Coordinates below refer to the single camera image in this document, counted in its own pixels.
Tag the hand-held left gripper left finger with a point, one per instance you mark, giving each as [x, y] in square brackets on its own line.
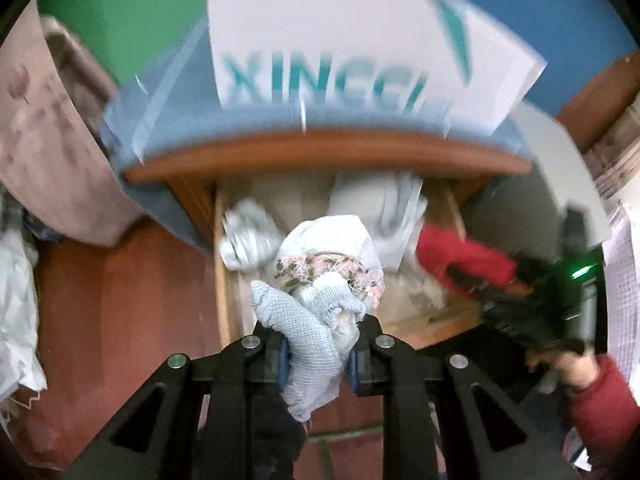
[284, 365]

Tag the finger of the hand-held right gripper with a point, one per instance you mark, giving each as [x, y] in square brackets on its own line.
[525, 272]
[510, 322]

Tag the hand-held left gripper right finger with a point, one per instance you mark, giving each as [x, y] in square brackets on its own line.
[354, 372]

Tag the light blue lace-trimmed underwear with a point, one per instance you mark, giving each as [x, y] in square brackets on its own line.
[310, 340]

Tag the red underwear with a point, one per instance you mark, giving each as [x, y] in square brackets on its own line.
[460, 252]

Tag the beige patterned underwear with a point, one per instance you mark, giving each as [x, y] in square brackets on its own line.
[415, 295]

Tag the light grey underwear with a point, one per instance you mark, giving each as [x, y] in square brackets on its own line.
[247, 235]

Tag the white underwear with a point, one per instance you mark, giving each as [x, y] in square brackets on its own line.
[395, 220]

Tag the wooden drawer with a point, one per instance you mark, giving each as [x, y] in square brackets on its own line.
[295, 200]

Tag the white shoe box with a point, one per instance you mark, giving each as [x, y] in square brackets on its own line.
[350, 35]

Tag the person's right hand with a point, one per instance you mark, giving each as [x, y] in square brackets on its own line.
[575, 370]

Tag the pale pink quilted cloth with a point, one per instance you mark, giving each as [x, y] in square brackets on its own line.
[625, 285]

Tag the brown foam mat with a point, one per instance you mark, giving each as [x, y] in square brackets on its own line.
[605, 95]

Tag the wooden nightstand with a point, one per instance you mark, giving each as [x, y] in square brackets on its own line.
[325, 152]

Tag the blue foam mat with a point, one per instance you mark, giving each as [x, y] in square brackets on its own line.
[550, 5]

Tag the white patterned bed sheet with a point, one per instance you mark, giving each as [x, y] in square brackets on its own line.
[17, 310]

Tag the blue checked cloth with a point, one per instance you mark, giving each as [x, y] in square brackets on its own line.
[170, 115]

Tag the pink floral pillow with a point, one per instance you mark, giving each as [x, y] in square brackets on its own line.
[55, 160]

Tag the green foam mat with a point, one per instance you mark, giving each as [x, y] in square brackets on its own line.
[125, 10]

